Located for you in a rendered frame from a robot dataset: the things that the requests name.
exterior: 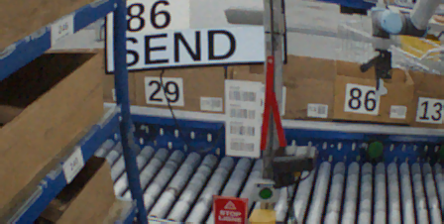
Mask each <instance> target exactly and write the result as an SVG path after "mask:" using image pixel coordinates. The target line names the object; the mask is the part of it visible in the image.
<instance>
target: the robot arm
mask: <svg viewBox="0 0 444 224"><path fill-rule="evenodd" d="M442 1H443V3H444V0H418V1H417V3H416V4H415V6H414V7H413V10H411V12H410V14H409V15H407V14H401V13H396V12H394V11H389V10H387V9H385V8H380V7H378V8H375V7H373V8H372V10H371V12H372V13H371V17H372V38H373V39H372V45H373V48H375V49H374V52H379V54H378V55H376V56H375V57H372V58H371V59H368V60H367V61H366V62H362V63H361V64H360V66H359V70H360V71H361V73H363V72H366V71H367V70H368V69H369V68H370V67H371V66H375V80H376V88H375V100H376V102H378V98H379V96H381V95H384V94H387V89H386V88H385V87H384V82H383V81H382V80H381V78H383V79H392V77H390V70H391V71H392V64H391V58H392V54H391V52H389V50H390V35H398V36H410V37H417V38H419V39H421V38H425V37H426V36H427V33H428V25H427V24H428V23H429V21H430V20H431V18H432V17H433V15H434V14H435V12H436V10H437V9H438V7H439V5H440V4H441V3H442ZM383 55H384V56H383ZM379 86H380V87H379Z"/></svg>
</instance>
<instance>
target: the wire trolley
mask: <svg viewBox="0 0 444 224"><path fill-rule="evenodd" d="M367 21H369V22H370V23H371V21H372V20H371V19H370V20H351V21H350V20H347V21H343V20H342V21H333V23H334V24H336V25H337V28H338V35H337V36H338V37H337V36H334V37H335V38H338V49H337V50H333V52H334V53H337V59H339V60H340V56H344V57H346V58H349V59H350V60H352V61H354V62H362V61H360V60H362V59H366V58H362V59H360V57H361V56H360V51H358V53H356V52H355V51H357V50H356V49H358V50H359V49H362V50H364V51H365V52H368V55H367V57H368V59H369V58H372V57H369V54H372V56H376V55H378V52H375V54H373V52H374V50H372V52H369V49H371V48H369V47H372V46H373V45H371V39H372V37H371V31H370V32H369V33H366V34H364V33H362V32H360V27H359V31H357V30H356V29H355V30H354V29H352V24H351V28H349V27H348V26H347V27H346V26H345V25H343V23H344V22H346V23H349V22H355V27H356V22H359V25H360V22H362V24H363V22H366V24H367ZM339 22H340V23H339ZM341 23H342V24H341ZM339 26H342V35H341V36H342V39H340V38H339V37H341V36H339ZM343 27H345V28H346V38H347V39H346V41H345V40H344V37H343V36H345V35H343V30H344V29H343ZM348 29H350V35H351V39H350V42H351V47H350V48H348V41H347V40H348V36H350V35H348V33H347V30H348ZM352 31H354V32H355V34H354V35H355V46H354V47H352ZM356 33H358V34H359V46H358V47H357V46H356V35H358V34H356ZM368 34H370V35H369V36H368ZM354 35H353V36H354ZM360 35H363V46H360ZM364 36H366V37H368V40H367V42H368V43H369V38H370V45H366V46H365V44H364V39H365V37H364ZM339 39H340V40H342V49H341V50H340V49H339ZM420 40H423V42H424V41H425V42H427V44H428V43H429V44H431V50H429V51H428V53H426V54H424V53H422V57H421V58H419V54H418V57H416V56H415V51H417V50H415V46H414V49H413V50H415V51H414V56H412V55H411V53H410V54H408V53H407V52H403V51H401V50H399V49H397V48H396V47H393V46H392V41H391V46H390V50H388V51H389V52H391V54H392V55H393V54H395V56H393V57H394V58H396V56H399V57H398V58H396V59H398V60H399V61H400V58H401V57H403V59H407V61H409V63H407V64H409V67H411V66H414V68H411V69H416V68H417V67H415V66H416V65H419V67H422V69H419V68H417V69H419V70H421V71H423V69H425V71H423V72H426V71H428V73H429V70H430V71H432V72H430V73H434V74H441V70H442V73H443V74H444V68H442V66H443V65H441V69H439V62H438V70H436V61H435V62H434V66H435V67H434V70H435V71H433V61H432V70H431V69H430V68H431V65H429V68H428V67H427V65H426V66H424V65H423V61H424V60H426V63H427V60H428V59H429V64H431V58H433V59H436V58H435V57H439V59H440V57H443V61H442V59H441V60H439V59H438V61H441V64H442V62H443V63H444V52H443V51H444V48H443V47H441V46H439V45H436V44H434V43H432V42H430V41H428V40H425V39H422V38H421V39H420ZM420 40H419V41H420ZM343 41H345V42H346V46H347V48H345V49H344V46H343ZM367 42H366V43H367ZM432 45H433V46H435V47H438V49H436V48H435V49H434V50H433V49H432ZM405 46H406V45H405ZM407 47H408V46H406V49H407ZM364 48H368V50H367V51H366V49H364ZM409 48H410V47H409ZM353 49H355V51H352V50H353ZM392 49H394V50H395V51H398V54H397V53H395V52H393V51H392ZM411 49H412V48H410V51H411ZM347 50H349V51H347ZM362 50H361V51H362ZM340 51H341V52H340ZM343 51H345V54H343ZM350 51H352V52H354V53H355V54H354V56H355V57H352V56H347V52H350ZM399 52H400V53H402V56H401V55H400V54H399ZM418 52H419V53H421V52H420V51H419V50H418ZM436 52H439V55H436ZM440 52H443V54H440ZM432 53H435V56H429V55H431V54H432ZM351 54H353V53H351ZM356 54H358V55H359V56H358V57H356V56H357V55H356ZM365 54H366V53H363V54H361V55H362V57H365ZM403 54H405V55H406V57H405V56H403ZM348 55H350V54H348ZM407 56H409V59H408V58H407ZM411 57H413V58H414V61H412V60H411V59H410V58H411ZM355 58H359V59H355ZM394 58H392V59H394ZM403 59H402V60H401V61H402V62H404V68H402V67H401V65H400V64H401V63H402V62H400V63H399V65H397V63H395V62H394V63H393V61H392V62H391V63H392V65H396V66H394V67H399V68H402V69H405V68H407V66H406V64H405V63H406V62H407V61H403ZM398 60H396V61H398ZM415 60H418V63H419V62H420V61H422V65H421V64H418V63H417V62H415ZM410 62H411V63H414V65H412V64H411V63H410ZM443 67H444V66H443ZM426 69H427V70H426ZM409 70H410V69H409ZM439 70H440V73H438V72H439ZM436 71H438V72H436Z"/></svg>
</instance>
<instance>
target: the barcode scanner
mask: <svg viewBox="0 0 444 224"><path fill-rule="evenodd" d="M316 161H317V152H316V148H315V147H311V148H309V147H298V146H291V147H278V149H275V150H274V151H273V153H272V156H271V159H270V165H271V166H270V171H271V172H272V173H274V174H276V175H277V180H278V182H276V183H275V186H274V189H279V188H285V187H289V186H291V185H294V182H295V179H296V178H297V177H298V176H299V175H300V173H301V172H306V171H313V170H314V168H315V165H316Z"/></svg>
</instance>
